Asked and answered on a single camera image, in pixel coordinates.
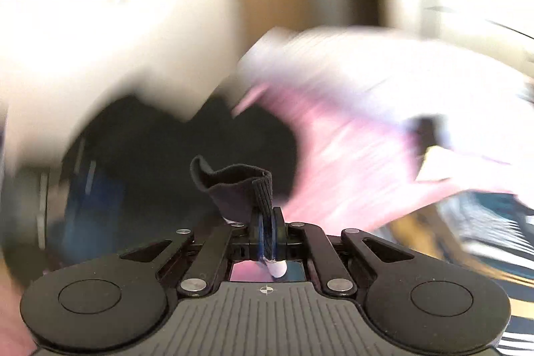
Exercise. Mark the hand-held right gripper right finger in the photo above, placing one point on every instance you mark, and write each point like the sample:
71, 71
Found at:
278, 233

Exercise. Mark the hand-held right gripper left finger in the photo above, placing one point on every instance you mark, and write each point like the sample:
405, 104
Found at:
259, 233

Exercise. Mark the black garment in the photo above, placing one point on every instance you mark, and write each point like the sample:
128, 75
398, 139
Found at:
167, 156

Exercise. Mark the navy striped shirt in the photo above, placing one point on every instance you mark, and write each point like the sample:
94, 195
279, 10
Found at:
479, 239

